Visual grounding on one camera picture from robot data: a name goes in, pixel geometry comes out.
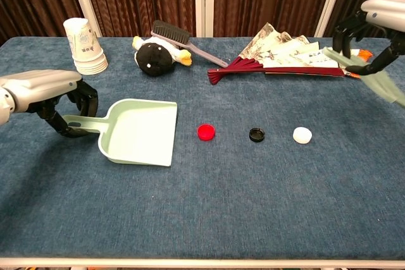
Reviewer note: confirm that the blue table cloth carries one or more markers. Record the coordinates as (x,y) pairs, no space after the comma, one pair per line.
(202,203)

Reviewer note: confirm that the grey brush with black bristles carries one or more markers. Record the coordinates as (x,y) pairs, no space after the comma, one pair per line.
(171,33)

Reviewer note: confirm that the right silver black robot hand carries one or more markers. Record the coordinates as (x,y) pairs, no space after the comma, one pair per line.
(387,12)

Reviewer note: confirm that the orange and white snack packet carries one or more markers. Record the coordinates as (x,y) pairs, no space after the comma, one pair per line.
(364,55)

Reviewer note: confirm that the white table frame rail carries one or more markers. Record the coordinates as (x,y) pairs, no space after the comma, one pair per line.
(202,263)

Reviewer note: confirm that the red bottle cap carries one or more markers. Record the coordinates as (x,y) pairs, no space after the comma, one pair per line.
(206,132)

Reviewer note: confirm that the mint green hand broom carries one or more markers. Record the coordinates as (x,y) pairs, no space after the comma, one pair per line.
(383,85)

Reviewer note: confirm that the white bottle cap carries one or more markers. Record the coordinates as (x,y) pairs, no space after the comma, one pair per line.
(302,135)

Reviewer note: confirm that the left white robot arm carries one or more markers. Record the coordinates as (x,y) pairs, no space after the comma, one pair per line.
(5,105)

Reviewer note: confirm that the black and white plush duck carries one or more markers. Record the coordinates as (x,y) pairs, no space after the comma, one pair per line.
(155,58)

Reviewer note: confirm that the mint green plastic dustpan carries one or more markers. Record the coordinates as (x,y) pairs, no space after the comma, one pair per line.
(142,134)

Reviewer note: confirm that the stack of white paper cups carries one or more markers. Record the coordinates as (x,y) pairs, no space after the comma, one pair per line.
(85,52)

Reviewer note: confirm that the black bottle cap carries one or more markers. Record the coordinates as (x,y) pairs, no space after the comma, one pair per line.
(257,135)

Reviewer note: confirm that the white slanted frame post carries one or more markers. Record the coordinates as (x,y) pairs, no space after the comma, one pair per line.
(83,1)
(330,1)

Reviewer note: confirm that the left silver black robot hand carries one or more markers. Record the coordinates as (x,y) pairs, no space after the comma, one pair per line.
(44,85)

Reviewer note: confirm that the white upright frame post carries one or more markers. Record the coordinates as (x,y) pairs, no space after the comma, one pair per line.
(204,1)

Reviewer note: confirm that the painted folding fan, red ribs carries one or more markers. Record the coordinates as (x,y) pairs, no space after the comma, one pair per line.
(243,67)

